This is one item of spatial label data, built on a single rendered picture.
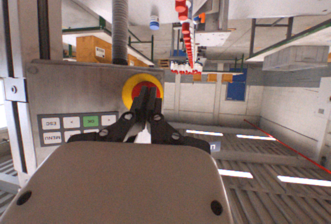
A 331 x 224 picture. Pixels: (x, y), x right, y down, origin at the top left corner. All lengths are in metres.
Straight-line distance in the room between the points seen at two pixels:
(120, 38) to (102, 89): 0.13
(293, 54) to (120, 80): 2.00
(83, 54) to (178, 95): 6.37
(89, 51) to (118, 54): 1.50
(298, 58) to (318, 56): 0.20
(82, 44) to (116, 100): 1.70
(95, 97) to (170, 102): 7.58
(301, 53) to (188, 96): 6.17
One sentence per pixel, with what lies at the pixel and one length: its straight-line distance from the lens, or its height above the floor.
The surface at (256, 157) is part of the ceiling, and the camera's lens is 5.17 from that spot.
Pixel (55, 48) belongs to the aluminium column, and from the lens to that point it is 0.22.
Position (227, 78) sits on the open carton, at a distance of 5.71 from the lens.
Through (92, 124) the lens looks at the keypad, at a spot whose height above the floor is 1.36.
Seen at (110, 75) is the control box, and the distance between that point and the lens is 0.17.
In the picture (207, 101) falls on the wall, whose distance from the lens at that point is 7.76.
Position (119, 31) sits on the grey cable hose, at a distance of 0.28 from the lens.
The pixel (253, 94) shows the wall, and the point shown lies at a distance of 8.55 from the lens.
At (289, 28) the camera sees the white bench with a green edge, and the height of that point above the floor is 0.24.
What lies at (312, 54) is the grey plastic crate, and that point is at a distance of 2.17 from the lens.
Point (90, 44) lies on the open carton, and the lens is 1.76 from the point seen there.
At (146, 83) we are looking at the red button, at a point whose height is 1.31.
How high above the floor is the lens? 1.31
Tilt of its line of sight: 8 degrees up
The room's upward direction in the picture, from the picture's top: 178 degrees counter-clockwise
